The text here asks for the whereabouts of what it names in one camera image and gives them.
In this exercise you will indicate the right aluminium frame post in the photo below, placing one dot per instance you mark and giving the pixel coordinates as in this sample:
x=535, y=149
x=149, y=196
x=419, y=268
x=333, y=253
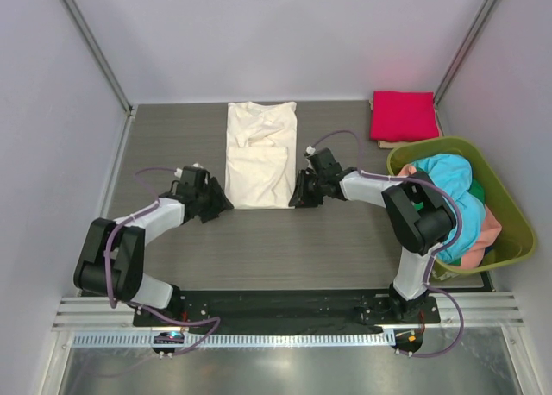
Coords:
x=477, y=26

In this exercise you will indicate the left aluminium frame post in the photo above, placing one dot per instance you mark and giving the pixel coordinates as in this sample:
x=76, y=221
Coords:
x=97, y=54

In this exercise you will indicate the olive green plastic basket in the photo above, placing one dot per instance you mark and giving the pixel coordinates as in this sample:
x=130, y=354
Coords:
x=516, y=241

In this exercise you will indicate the green t shirt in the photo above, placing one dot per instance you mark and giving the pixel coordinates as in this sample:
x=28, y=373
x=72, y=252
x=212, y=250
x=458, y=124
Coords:
x=477, y=191

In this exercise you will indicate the aluminium frame post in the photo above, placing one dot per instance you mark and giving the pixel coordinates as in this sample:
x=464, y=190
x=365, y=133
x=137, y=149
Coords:
x=97, y=54
x=477, y=26

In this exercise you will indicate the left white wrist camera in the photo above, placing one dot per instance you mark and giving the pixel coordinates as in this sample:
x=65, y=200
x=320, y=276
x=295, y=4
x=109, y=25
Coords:
x=180, y=170

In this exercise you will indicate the aluminium rail profile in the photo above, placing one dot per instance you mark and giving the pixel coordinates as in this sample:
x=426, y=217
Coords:
x=479, y=309

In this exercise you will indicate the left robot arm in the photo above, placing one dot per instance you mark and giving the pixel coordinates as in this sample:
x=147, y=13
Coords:
x=111, y=261

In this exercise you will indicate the folded red t shirt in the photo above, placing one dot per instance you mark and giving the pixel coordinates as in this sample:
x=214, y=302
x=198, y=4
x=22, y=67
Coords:
x=403, y=116

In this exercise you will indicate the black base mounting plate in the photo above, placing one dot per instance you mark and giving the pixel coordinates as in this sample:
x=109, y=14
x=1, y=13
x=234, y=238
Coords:
x=293, y=312

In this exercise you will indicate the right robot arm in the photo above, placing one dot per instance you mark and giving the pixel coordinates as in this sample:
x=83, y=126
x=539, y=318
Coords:
x=420, y=214

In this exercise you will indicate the cream white t shirt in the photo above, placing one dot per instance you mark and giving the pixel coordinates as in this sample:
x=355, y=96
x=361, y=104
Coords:
x=261, y=148

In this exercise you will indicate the white slotted cable duct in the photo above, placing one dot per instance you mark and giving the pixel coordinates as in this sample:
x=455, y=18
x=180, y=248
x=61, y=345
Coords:
x=172, y=340

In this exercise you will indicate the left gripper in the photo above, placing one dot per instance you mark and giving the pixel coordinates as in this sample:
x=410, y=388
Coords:
x=219, y=202

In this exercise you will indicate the light blue t shirt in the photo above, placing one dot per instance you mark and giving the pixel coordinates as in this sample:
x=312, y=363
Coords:
x=453, y=174

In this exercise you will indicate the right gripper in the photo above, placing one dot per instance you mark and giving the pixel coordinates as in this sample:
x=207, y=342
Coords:
x=301, y=198

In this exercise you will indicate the pink t shirt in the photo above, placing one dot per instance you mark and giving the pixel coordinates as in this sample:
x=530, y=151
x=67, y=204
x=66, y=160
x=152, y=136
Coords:
x=490, y=230

